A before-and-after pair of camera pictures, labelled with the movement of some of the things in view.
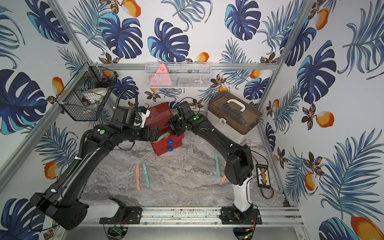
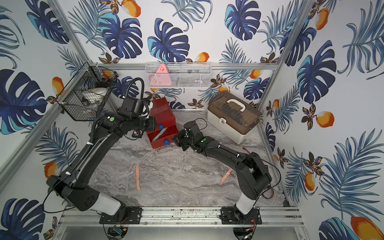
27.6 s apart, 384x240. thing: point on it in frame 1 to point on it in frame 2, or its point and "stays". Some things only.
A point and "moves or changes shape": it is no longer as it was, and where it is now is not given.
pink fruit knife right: [223, 179] stays
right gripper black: [171, 126] to [176, 139]
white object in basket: [95, 95] stays
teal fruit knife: [145, 170] moves or changes shape
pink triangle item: [161, 78] stays
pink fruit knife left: [138, 183] stays
